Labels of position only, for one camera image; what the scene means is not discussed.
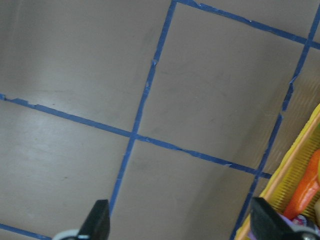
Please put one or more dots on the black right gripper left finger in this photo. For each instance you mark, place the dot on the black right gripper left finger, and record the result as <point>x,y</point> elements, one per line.
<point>96,226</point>

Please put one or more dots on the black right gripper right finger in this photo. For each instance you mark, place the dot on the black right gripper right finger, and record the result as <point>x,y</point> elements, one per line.
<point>266,224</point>

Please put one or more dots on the purple toy cube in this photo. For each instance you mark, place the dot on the purple toy cube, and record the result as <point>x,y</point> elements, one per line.
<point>251,236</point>

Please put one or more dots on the small white toy bottle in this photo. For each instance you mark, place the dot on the small white toy bottle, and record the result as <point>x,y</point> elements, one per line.
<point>300,220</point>

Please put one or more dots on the orange toy carrot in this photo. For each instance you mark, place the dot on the orange toy carrot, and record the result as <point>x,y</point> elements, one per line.
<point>307,188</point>

